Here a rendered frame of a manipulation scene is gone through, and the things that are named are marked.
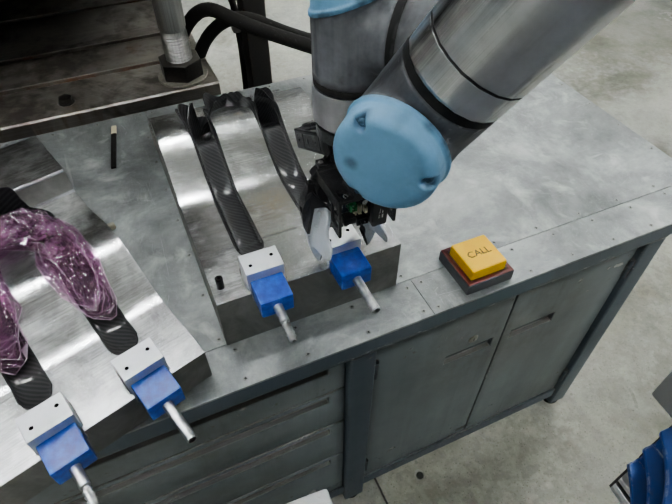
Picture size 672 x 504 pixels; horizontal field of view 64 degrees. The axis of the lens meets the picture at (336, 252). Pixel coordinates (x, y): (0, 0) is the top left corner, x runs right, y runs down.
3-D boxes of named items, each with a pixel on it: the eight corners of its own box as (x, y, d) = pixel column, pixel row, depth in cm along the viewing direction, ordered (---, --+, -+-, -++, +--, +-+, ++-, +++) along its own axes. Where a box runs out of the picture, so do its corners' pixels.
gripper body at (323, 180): (336, 243, 59) (336, 155, 50) (307, 197, 65) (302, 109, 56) (397, 224, 61) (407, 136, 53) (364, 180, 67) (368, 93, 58)
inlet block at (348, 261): (392, 316, 68) (396, 290, 64) (357, 330, 67) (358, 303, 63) (349, 248, 76) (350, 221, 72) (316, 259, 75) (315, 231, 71)
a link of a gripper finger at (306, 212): (296, 235, 65) (312, 175, 59) (292, 227, 66) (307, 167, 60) (331, 232, 67) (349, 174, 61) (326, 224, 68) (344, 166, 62)
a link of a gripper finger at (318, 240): (312, 287, 66) (330, 230, 60) (295, 254, 69) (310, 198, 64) (334, 283, 67) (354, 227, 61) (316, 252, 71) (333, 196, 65)
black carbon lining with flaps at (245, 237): (343, 238, 77) (343, 187, 70) (235, 272, 72) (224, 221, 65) (264, 115, 98) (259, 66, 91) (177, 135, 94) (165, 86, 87)
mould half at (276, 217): (396, 285, 80) (404, 219, 70) (227, 345, 72) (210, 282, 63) (281, 114, 111) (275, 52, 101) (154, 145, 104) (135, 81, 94)
